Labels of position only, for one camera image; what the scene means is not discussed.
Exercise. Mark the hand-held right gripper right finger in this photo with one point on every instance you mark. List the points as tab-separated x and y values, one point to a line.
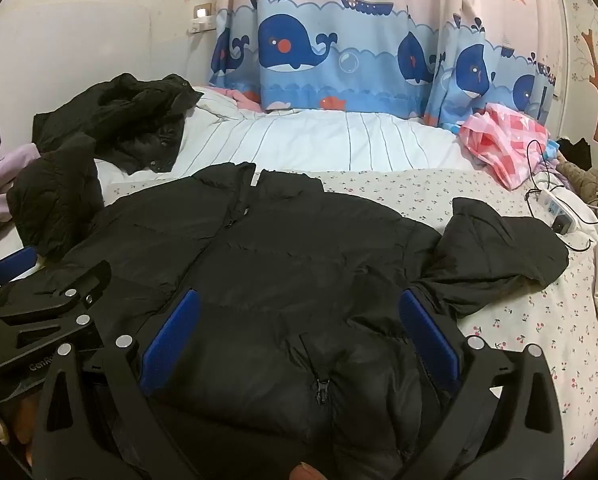
429	340

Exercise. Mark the pink pillow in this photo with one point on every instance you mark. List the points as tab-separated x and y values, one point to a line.
239	97

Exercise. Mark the white wall socket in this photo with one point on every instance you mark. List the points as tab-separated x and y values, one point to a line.
202	25

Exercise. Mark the person's left hand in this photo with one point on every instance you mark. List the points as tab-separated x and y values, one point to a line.
16	422

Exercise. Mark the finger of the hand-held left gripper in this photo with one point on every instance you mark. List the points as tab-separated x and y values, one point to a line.
54	305
14	264

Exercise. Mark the large black puffer jacket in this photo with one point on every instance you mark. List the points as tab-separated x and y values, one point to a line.
279	270

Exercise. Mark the pink checkered cloth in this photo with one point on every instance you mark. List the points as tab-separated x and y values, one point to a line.
499	145

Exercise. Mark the person's right hand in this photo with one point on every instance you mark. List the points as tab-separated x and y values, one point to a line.
306	472

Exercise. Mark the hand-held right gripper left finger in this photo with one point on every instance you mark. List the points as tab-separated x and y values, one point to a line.
171	340

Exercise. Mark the crumpled black jacket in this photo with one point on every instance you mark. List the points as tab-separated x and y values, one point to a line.
119	110

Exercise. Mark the black power adapter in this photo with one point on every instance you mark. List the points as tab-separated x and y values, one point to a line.
565	224

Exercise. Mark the cherry print bed sheet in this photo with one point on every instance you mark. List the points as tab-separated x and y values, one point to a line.
529	340

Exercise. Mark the whale print curtain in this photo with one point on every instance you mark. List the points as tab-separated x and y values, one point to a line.
299	20

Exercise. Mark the pile of brown clothes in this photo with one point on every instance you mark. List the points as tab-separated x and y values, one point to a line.
586	185

